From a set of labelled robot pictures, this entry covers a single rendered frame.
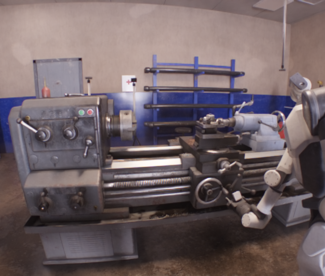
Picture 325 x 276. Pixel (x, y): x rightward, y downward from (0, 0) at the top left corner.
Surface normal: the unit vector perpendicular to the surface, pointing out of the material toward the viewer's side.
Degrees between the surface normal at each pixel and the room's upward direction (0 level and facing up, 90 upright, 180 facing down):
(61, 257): 90
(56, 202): 90
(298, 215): 90
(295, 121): 86
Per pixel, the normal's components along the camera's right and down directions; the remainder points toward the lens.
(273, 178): -0.73, -0.11
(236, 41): 0.18, 0.24
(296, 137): -0.98, -0.02
